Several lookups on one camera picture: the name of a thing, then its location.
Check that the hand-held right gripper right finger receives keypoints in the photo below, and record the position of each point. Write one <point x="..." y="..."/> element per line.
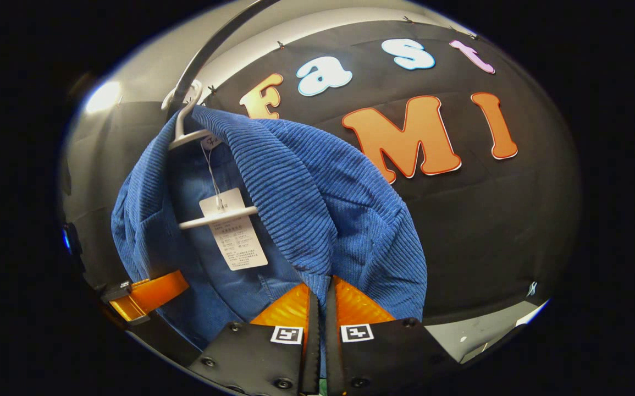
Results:
<point x="383" y="357"/>

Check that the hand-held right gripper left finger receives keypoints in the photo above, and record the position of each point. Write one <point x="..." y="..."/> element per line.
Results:
<point x="251" y="357"/>

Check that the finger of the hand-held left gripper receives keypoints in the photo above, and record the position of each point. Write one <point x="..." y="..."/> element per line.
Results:
<point x="155" y="294"/>
<point x="163" y="340"/>

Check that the white plastic hanger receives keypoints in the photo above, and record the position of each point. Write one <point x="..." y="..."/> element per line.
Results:
<point x="218" y="218"/>

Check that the black clothes rack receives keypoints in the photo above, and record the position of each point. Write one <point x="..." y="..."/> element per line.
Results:
<point x="207" y="49"/>

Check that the white paper hang tag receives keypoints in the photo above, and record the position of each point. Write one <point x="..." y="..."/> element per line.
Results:
<point x="238" y="247"/>

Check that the light blue clip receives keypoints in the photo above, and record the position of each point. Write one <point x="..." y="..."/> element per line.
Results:
<point x="532" y="289"/>

